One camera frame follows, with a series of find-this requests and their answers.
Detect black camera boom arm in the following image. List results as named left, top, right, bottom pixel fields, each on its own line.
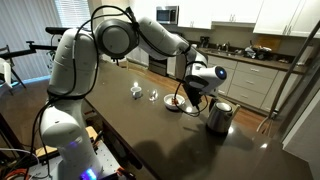
left=0, top=40, right=58, bottom=61

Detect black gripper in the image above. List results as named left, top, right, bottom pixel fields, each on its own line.
left=184, top=81, right=205, bottom=108

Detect grey metal stand pole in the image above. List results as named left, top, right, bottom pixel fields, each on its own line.
left=256, top=19, right=320, bottom=134

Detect orange black clamp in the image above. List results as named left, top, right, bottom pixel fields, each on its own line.
left=115, top=166, right=137, bottom=180

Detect clear drinking glass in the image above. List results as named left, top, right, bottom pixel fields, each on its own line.
left=149, top=89, right=159, bottom=102

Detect black bar camera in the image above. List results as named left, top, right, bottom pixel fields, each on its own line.
left=45, top=26, right=69, bottom=36

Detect white horizontal window blinds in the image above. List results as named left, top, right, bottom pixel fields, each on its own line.
left=54, top=0, right=92, bottom=30

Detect black coffee maker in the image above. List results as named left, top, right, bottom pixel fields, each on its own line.
left=199, top=35, right=211, bottom=49

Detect white ceramic mug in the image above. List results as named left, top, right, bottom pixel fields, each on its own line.
left=130, top=85, right=143, bottom=99

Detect white lower kitchen cabinets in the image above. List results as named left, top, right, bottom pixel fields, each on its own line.
left=126, top=46, right=301, bottom=113

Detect chrome sink faucet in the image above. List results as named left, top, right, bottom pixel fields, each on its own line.
left=220, top=41, right=232, bottom=53

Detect white device on tripod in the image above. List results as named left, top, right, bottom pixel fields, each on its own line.
left=0, top=58, right=27, bottom=97

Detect wooden cutting board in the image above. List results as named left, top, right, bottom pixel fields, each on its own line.
left=254, top=34, right=283, bottom=53

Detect stainless steel microwave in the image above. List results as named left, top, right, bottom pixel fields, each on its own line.
left=155, top=5, right=180, bottom=25

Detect pile of dishes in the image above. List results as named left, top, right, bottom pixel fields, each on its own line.
left=244, top=44, right=274, bottom=62

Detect white vertical curtain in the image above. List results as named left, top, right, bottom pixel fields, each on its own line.
left=0, top=0, right=63, bottom=83

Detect white ceramic bowl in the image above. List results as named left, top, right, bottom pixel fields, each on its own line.
left=163, top=93, right=186, bottom=111

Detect white paper towel roll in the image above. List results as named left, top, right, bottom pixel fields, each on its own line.
left=297, top=44, right=315, bottom=67

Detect white upper kitchen cabinets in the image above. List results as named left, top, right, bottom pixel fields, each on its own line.
left=145, top=0, right=320, bottom=38

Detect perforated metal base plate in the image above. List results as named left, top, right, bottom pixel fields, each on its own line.
left=26, top=141, right=122, bottom=180

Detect orange cable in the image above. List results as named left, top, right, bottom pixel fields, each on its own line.
left=3, top=168, right=32, bottom=180

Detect white kitchen cabinets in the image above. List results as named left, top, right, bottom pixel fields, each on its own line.
left=145, top=0, right=320, bottom=38
left=126, top=46, right=301, bottom=113

